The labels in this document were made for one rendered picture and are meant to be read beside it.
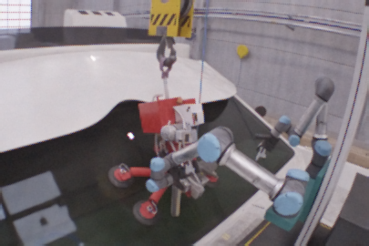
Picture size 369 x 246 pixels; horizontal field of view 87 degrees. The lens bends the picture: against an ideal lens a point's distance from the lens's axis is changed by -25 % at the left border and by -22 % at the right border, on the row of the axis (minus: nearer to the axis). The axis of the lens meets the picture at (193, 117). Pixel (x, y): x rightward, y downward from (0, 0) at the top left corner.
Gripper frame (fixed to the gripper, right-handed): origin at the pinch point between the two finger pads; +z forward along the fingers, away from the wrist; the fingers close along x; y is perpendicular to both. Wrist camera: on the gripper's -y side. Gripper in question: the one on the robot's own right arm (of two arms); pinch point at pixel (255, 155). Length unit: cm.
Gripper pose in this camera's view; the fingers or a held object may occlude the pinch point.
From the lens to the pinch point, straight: 179.7
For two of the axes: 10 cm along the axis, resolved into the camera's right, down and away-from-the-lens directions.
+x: 2.3, -3.5, 9.1
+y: 8.5, 5.3, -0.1
